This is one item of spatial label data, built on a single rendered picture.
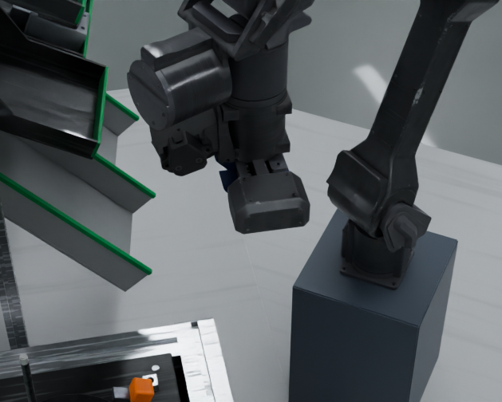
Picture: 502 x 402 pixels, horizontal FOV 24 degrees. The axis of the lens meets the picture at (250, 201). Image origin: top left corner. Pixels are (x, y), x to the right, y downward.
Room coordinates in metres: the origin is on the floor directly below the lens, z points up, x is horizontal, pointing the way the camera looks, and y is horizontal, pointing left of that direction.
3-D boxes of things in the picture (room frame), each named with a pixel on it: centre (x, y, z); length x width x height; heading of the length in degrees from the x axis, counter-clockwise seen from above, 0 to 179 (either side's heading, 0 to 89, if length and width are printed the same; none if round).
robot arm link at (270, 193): (0.77, 0.00, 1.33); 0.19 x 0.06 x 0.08; 12
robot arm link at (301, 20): (0.77, 0.00, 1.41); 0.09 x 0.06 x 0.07; 127
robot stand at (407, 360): (0.87, -0.14, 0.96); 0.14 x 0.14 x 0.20; 66
